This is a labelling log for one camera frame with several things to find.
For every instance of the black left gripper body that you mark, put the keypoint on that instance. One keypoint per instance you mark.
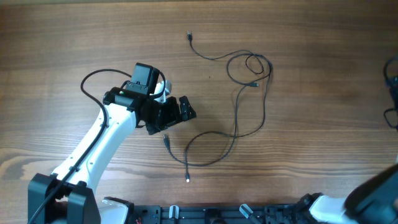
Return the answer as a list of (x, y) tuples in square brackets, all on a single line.
[(165, 113)]

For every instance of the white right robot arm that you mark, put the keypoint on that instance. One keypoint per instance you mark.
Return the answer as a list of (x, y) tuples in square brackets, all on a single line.
[(375, 201)]

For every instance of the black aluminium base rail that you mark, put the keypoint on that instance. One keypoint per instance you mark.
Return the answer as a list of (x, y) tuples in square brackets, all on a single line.
[(270, 214)]

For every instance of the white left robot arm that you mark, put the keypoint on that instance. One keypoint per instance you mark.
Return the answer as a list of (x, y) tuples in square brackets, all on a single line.
[(67, 195)]

